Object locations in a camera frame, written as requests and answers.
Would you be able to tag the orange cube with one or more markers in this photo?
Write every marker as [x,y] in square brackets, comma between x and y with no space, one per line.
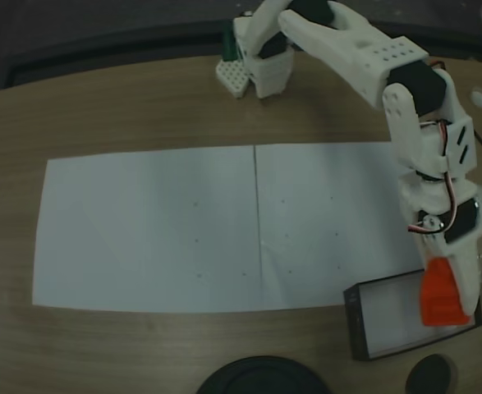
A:
[442,295]

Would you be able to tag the brown cardboard box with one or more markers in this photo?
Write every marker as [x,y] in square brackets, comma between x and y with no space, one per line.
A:
[359,324]

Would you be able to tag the white paper sheet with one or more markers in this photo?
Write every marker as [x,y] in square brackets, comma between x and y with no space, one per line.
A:
[142,230]
[331,221]

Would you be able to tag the white round cap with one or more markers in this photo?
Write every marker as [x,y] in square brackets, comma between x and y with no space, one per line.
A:
[479,97]

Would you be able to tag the black desk lamp stand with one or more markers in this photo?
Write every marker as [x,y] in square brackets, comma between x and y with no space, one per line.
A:
[261,377]

